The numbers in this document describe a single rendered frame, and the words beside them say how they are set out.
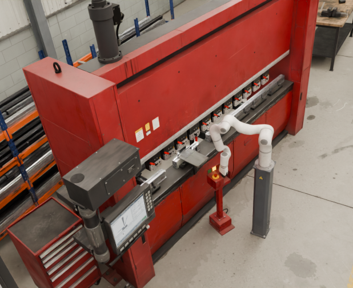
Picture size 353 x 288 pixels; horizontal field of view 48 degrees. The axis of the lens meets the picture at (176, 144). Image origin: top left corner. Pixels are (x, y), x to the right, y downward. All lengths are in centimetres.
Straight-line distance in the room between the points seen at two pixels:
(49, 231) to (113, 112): 135
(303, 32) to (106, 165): 344
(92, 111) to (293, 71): 345
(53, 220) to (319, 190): 320
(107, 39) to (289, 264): 291
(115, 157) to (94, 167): 16
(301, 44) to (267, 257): 268
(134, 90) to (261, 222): 210
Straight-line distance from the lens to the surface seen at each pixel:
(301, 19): 531
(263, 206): 429
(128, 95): 326
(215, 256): 448
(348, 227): 493
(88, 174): 263
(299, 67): 555
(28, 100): 478
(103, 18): 302
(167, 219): 423
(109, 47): 312
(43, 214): 391
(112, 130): 296
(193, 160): 407
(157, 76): 345
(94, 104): 277
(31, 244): 371
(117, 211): 282
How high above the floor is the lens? 360
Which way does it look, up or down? 37 degrees down
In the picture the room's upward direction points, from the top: 6 degrees counter-clockwise
